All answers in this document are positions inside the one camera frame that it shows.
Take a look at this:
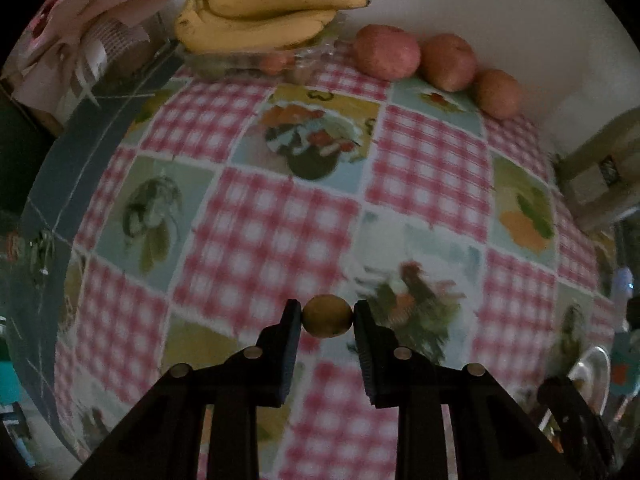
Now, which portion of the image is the round steel plate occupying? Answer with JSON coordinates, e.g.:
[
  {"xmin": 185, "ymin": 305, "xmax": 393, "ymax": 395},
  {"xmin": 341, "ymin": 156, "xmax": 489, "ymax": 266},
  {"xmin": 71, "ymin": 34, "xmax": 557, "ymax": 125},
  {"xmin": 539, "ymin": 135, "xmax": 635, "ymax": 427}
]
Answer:
[{"xmin": 542, "ymin": 344, "xmax": 613, "ymax": 433}]

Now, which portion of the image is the small brown round fruit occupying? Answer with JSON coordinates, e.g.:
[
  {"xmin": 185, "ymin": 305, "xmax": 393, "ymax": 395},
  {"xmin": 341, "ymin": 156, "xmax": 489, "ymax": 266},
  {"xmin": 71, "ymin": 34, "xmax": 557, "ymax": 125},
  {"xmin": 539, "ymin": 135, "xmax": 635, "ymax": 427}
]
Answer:
[{"xmin": 302, "ymin": 294, "xmax": 355, "ymax": 338}]

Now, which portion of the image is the clear plastic fruit container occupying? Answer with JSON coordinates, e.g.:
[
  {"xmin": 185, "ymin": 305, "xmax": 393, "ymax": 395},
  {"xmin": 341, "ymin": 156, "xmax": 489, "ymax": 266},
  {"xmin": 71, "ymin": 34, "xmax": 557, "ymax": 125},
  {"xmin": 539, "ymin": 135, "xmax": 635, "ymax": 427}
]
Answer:
[{"xmin": 180, "ymin": 10, "xmax": 351, "ymax": 81}]

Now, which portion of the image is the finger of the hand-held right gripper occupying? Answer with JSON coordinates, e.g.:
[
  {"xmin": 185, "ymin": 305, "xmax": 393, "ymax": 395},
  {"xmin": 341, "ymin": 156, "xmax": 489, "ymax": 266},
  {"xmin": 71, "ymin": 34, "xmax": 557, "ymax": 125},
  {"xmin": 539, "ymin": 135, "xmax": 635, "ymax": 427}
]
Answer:
[{"xmin": 537, "ymin": 375, "xmax": 614, "ymax": 456}]

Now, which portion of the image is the teal box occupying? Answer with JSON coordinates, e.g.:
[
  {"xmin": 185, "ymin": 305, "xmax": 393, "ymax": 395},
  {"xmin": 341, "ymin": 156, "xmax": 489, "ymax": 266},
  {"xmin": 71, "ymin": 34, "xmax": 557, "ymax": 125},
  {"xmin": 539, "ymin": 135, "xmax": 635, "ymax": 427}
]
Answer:
[{"xmin": 607, "ymin": 330, "xmax": 640, "ymax": 396}]

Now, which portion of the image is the blue grey table cover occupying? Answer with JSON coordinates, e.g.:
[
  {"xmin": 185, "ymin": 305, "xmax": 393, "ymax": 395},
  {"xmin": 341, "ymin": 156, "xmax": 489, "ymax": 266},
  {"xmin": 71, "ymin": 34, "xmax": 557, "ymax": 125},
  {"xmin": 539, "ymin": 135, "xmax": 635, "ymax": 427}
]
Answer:
[{"xmin": 5, "ymin": 50, "xmax": 191, "ymax": 461}]

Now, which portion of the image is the teal storage bin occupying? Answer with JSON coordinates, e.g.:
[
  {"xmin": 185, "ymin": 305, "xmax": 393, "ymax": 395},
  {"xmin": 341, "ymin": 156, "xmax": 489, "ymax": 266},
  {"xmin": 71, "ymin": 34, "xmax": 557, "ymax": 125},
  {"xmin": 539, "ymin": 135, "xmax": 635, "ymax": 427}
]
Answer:
[{"xmin": 0, "ymin": 360, "xmax": 21, "ymax": 406}]

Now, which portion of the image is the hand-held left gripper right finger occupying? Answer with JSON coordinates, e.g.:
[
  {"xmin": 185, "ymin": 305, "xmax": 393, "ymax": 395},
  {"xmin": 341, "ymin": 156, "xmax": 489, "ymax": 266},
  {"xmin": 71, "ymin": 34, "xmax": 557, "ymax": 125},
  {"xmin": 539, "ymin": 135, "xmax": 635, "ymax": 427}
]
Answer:
[{"xmin": 353, "ymin": 300, "xmax": 583, "ymax": 480}]

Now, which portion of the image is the red apple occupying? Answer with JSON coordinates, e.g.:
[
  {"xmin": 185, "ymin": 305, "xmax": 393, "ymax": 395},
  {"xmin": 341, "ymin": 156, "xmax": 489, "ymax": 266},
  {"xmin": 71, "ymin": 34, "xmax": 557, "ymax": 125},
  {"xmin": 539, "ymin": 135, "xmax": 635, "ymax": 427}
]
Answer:
[
  {"xmin": 474, "ymin": 69, "xmax": 526, "ymax": 120},
  {"xmin": 419, "ymin": 33, "xmax": 477, "ymax": 93},
  {"xmin": 352, "ymin": 24, "xmax": 422, "ymax": 81}
]

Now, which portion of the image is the yellow banana bunch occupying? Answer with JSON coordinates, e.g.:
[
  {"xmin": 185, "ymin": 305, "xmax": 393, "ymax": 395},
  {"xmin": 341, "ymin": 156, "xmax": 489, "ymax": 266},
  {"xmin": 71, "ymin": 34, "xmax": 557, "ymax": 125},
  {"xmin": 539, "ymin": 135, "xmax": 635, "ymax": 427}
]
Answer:
[{"xmin": 173, "ymin": 0, "xmax": 372, "ymax": 55}]

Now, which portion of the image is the clear glass mug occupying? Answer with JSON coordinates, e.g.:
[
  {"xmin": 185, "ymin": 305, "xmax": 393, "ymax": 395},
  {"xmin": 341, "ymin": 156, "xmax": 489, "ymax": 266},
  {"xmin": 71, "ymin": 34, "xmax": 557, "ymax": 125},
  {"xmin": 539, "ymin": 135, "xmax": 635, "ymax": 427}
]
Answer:
[{"xmin": 7, "ymin": 227, "xmax": 58, "ymax": 281}]

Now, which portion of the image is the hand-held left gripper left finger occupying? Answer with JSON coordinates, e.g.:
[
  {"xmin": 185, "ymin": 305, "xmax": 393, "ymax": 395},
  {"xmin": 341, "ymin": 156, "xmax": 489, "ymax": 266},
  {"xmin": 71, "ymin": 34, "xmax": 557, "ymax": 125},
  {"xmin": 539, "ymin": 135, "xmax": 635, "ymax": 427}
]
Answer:
[{"xmin": 70, "ymin": 299, "xmax": 303, "ymax": 480}]

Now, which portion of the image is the pink flower bouquet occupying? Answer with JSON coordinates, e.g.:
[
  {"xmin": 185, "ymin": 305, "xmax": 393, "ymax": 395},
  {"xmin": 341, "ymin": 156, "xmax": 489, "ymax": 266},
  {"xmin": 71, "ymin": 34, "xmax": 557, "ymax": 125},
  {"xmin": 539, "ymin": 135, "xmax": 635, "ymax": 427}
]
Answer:
[{"xmin": 0, "ymin": 0, "xmax": 173, "ymax": 136}]

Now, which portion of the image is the stainless steel thermos jug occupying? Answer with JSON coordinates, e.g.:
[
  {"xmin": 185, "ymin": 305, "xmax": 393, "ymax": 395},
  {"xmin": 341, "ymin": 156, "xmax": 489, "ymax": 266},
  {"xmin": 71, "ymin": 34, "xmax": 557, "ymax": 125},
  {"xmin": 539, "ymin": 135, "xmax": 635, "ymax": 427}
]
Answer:
[{"xmin": 557, "ymin": 107, "xmax": 640, "ymax": 233}]

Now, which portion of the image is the dark green cabinet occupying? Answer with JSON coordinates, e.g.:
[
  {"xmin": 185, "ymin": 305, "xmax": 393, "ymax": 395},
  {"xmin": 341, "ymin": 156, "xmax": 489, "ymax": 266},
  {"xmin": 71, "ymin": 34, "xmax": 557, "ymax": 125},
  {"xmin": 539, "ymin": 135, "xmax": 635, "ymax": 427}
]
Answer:
[{"xmin": 0, "ymin": 90, "xmax": 56, "ymax": 211}]

